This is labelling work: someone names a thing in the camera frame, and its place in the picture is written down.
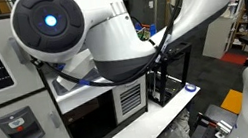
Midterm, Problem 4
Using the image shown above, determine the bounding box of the oven door with striped vent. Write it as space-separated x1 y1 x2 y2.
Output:
109 75 154 126

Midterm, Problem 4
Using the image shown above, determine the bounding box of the fridge door with chalkboard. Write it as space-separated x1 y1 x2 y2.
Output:
0 12 48 113

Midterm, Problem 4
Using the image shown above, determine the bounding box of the small blue box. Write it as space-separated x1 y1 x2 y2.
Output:
147 22 159 38

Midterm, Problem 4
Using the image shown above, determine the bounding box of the white toy play kitchen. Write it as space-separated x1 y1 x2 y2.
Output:
0 0 167 138

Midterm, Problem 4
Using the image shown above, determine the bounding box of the blue tape roll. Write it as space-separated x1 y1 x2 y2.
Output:
183 81 199 94

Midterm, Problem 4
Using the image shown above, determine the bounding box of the gray toy sink basin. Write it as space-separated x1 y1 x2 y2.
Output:
49 66 108 98

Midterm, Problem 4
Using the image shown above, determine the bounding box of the white crumpled plastic bag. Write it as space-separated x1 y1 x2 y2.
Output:
153 108 194 138

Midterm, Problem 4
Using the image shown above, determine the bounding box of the white background cabinet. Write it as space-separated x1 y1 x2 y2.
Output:
196 13 243 63

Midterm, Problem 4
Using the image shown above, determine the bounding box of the black perforated equipment plate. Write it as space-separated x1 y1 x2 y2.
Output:
184 100 242 138

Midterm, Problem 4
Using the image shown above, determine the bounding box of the red floor mat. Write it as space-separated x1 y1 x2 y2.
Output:
219 47 248 70

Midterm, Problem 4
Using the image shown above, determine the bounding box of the yellow floor mat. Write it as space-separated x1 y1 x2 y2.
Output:
218 86 248 117

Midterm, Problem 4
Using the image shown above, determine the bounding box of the gray toy ice dispenser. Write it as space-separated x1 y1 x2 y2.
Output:
0 103 47 138

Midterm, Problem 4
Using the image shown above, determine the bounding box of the wooden storage shelf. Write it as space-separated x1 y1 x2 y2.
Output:
222 0 248 45

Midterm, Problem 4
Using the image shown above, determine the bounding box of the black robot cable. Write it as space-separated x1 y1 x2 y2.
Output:
19 0 212 100

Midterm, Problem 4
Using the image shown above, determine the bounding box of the translucent oven door handle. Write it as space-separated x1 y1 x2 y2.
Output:
123 79 140 89

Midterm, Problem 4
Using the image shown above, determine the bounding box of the light gray wrist camera mount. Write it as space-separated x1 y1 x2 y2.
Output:
52 48 101 93

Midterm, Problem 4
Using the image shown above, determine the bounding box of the black metal frame rack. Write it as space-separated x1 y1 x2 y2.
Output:
139 38 202 109

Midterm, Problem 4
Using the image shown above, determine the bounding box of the gray dispenser fridge door handle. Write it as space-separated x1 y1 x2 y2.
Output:
48 110 62 131

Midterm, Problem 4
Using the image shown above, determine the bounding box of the gray chalkboard fridge door handle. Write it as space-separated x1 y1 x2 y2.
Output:
6 35 31 67

